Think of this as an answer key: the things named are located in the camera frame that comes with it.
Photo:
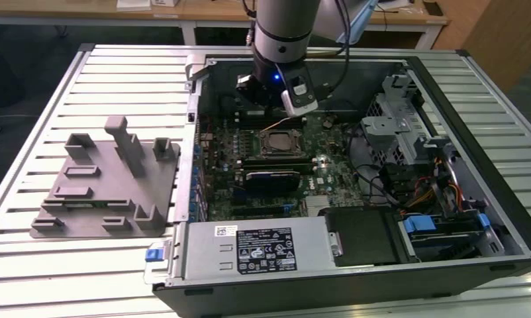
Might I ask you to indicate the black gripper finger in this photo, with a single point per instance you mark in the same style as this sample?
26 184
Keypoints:
250 89

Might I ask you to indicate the blue plastic clip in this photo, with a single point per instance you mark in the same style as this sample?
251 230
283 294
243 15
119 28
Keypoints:
483 222

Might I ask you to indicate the wooden desk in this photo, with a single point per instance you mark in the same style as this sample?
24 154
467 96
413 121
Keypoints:
71 13

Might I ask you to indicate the wooden cabinet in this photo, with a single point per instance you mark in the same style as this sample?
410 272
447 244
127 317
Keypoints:
503 33

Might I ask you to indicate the grey parts rack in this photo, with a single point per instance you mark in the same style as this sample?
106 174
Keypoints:
115 195

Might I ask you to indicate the silver power supply unit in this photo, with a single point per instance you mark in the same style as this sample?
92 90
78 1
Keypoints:
203 251

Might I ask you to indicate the CPU socket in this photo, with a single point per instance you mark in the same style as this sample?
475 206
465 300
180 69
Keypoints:
262 142

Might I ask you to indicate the black RAM stick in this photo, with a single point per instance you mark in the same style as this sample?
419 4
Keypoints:
276 169
274 162

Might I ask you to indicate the silver locking lever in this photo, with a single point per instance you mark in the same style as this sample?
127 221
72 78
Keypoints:
283 124

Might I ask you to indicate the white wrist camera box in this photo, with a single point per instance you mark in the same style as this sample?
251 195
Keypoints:
301 96

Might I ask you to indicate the small black desk item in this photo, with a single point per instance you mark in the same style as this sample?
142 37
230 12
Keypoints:
433 8

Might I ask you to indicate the silver drive cage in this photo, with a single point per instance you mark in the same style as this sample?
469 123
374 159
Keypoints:
386 130

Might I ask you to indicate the blue power supply latch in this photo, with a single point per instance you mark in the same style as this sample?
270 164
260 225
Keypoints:
155 255

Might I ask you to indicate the green motherboard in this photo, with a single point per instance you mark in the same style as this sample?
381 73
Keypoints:
335 185

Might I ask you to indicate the green RAM stick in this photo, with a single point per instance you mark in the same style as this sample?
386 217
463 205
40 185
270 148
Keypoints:
102 204

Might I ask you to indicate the blue disk carrier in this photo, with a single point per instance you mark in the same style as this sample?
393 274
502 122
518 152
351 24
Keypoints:
419 225

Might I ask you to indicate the black open PC case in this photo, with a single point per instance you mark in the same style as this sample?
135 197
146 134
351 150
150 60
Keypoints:
291 298

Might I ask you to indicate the silver chipset heatsink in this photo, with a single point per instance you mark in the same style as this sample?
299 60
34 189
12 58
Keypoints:
318 205

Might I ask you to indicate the black graphics card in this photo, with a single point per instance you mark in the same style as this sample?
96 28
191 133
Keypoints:
271 182

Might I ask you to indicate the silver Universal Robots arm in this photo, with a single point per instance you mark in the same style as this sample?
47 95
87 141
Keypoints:
283 23

